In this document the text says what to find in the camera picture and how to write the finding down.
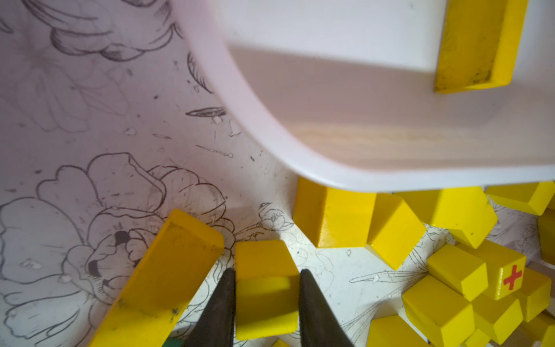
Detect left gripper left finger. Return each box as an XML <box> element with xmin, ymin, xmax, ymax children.
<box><xmin>183</xmin><ymin>268</ymin><xmax>236</xmax><ymax>347</ymax></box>

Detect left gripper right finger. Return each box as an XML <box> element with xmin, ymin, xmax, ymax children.
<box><xmin>299</xmin><ymin>269</ymin><xmax>353</xmax><ymax>346</ymax></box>

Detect teal block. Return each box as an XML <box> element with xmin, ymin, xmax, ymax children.
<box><xmin>162</xmin><ymin>338</ymin><xmax>184</xmax><ymax>347</ymax></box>

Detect long yellow block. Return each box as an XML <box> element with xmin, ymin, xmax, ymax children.
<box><xmin>90</xmin><ymin>210</ymin><xmax>225</xmax><ymax>346</ymax></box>

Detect yellow cube red cross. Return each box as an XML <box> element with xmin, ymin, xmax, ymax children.
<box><xmin>457</xmin><ymin>240</ymin><xmax>526</xmax><ymax>301</ymax></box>

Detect white plastic bin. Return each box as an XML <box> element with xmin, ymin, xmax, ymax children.
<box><xmin>172</xmin><ymin>1</ymin><xmax>554</xmax><ymax>192</ymax></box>

